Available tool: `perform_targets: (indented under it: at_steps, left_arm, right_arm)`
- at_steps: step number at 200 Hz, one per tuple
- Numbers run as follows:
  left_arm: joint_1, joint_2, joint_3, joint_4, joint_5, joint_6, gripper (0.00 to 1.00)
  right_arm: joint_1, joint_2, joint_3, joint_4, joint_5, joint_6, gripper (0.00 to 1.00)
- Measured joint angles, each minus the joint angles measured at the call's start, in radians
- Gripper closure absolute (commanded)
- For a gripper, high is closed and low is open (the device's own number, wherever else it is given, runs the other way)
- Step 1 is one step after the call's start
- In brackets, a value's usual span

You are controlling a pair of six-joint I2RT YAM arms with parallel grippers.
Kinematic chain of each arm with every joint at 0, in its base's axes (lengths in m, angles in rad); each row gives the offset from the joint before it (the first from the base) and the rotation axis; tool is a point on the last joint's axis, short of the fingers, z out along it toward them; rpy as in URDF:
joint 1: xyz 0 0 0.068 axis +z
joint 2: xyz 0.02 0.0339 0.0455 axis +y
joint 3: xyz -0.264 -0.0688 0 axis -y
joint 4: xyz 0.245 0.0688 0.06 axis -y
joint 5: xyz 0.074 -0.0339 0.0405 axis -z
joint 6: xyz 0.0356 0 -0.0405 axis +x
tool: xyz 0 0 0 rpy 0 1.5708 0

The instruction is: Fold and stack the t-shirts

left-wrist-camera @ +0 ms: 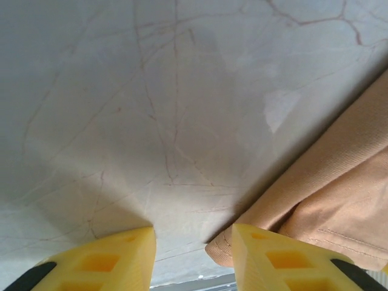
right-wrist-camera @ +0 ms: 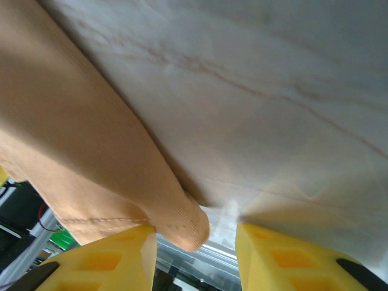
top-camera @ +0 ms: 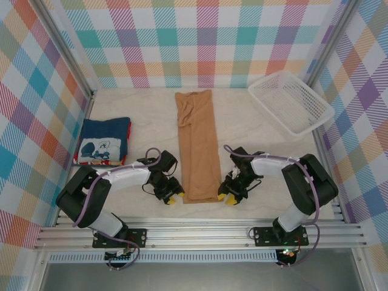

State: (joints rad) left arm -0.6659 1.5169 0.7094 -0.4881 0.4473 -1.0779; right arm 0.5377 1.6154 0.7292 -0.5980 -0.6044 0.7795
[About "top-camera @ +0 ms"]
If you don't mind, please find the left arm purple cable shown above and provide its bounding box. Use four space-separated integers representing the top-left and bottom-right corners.
72 147 163 270

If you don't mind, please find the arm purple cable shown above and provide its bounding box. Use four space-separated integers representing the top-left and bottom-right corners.
72 147 163 270
223 144 321 269

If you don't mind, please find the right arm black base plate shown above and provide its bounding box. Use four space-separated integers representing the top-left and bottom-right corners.
253 226 310 247

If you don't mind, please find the white plastic basket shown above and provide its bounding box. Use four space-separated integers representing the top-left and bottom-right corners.
247 72 335 136

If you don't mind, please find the folded blue clothes stack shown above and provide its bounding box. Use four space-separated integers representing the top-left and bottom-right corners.
73 121 133 167

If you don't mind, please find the tan t-shirt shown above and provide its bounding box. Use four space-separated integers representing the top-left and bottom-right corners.
175 90 222 204

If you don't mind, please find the aluminium frame post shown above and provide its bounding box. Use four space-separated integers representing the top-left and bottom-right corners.
35 0 98 101
303 0 361 90

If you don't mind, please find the white slotted cable duct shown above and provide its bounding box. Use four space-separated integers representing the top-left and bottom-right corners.
48 250 278 264

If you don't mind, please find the aluminium mounting rail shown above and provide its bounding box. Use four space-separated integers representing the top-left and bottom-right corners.
33 215 369 252

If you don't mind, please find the grey metal sheet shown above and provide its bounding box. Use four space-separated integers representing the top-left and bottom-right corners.
39 262 364 291

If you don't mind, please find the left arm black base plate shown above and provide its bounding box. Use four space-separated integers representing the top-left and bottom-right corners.
92 227 148 249

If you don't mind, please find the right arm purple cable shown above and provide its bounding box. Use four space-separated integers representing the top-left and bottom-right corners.
223 144 321 269

